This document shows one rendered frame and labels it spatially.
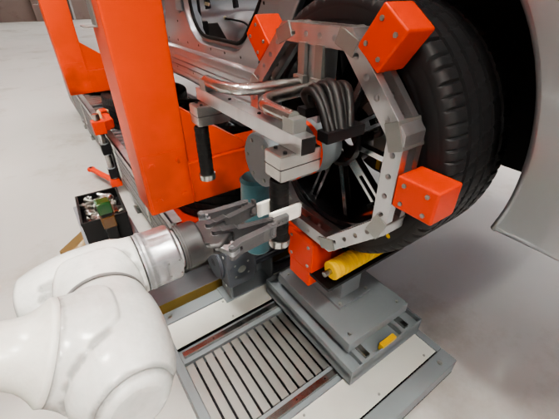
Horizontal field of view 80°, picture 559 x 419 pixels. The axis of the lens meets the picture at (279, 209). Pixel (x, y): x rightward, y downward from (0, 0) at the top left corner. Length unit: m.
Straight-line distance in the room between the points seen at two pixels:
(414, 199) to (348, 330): 0.65
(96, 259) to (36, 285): 0.07
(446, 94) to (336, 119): 0.21
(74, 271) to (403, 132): 0.55
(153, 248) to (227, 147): 0.79
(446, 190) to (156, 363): 0.52
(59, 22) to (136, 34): 1.93
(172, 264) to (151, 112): 0.66
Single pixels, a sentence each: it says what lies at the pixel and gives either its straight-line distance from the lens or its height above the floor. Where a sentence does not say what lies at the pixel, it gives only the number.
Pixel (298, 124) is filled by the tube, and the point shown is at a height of 1.00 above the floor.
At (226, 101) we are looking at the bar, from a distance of 0.75.
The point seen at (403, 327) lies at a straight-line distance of 1.34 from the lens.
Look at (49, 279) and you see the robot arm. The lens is 0.51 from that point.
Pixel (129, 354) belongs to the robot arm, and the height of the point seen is 0.90.
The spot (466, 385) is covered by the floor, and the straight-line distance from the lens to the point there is 1.50.
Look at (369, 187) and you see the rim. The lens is 0.88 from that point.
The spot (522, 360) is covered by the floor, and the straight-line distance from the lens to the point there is 1.67.
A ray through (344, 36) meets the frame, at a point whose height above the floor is 1.11.
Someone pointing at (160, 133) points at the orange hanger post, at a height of 0.80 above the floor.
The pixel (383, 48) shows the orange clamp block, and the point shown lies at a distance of 0.66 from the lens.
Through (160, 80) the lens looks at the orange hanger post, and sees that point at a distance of 1.10.
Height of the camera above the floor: 1.18
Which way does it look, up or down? 33 degrees down
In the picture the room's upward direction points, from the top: straight up
